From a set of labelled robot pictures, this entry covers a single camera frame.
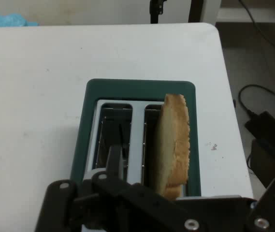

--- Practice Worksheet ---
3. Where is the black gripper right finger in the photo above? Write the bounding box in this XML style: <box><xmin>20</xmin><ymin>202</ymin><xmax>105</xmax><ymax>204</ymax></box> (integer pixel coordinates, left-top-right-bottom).
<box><xmin>175</xmin><ymin>163</ymin><xmax>275</xmax><ymax>232</ymax></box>

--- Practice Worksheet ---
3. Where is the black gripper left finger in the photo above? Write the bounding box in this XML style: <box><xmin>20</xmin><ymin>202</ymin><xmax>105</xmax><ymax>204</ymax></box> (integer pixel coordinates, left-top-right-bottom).
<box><xmin>34</xmin><ymin>144</ymin><xmax>202</xmax><ymax>232</ymax></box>

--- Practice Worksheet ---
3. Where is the dark box on floor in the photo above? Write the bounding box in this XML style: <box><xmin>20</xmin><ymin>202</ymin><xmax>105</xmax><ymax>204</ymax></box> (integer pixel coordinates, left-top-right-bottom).
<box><xmin>247</xmin><ymin>138</ymin><xmax>275</xmax><ymax>188</ymax></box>

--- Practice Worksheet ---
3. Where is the toasted bread slice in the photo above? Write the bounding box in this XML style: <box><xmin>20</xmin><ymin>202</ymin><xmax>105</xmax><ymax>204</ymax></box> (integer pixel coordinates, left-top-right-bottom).
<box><xmin>154</xmin><ymin>93</ymin><xmax>191</xmax><ymax>200</ymax></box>

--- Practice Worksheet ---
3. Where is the black power adapter brick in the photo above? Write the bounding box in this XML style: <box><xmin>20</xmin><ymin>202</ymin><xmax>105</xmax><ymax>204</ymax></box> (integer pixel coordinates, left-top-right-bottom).
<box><xmin>245</xmin><ymin>110</ymin><xmax>275</xmax><ymax>160</ymax></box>

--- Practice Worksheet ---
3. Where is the dark green two-slot toaster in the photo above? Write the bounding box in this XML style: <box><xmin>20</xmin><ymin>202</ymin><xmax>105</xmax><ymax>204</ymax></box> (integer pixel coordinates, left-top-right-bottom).
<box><xmin>70</xmin><ymin>78</ymin><xmax>202</xmax><ymax>198</ymax></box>

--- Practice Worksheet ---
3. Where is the white cabinet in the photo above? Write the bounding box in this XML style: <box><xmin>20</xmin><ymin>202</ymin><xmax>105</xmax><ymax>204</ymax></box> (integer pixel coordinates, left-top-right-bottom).
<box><xmin>188</xmin><ymin>0</ymin><xmax>223</xmax><ymax>24</ymax></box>

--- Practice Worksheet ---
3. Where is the light blue foam mat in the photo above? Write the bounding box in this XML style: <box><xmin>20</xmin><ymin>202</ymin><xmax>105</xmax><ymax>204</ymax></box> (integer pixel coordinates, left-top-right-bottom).
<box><xmin>0</xmin><ymin>13</ymin><xmax>39</xmax><ymax>28</ymax></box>

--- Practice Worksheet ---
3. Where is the black adapter cable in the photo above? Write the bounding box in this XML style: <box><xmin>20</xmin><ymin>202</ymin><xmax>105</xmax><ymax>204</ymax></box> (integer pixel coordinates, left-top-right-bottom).
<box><xmin>237</xmin><ymin>84</ymin><xmax>275</xmax><ymax>117</ymax></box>

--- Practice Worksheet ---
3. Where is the thin black floor cable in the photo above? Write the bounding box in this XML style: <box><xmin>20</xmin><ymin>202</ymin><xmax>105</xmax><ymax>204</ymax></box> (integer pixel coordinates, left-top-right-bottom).
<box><xmin>238</xmin><ymin>0</ymin><xmax>275</xmax><ymax>64</ymax></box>

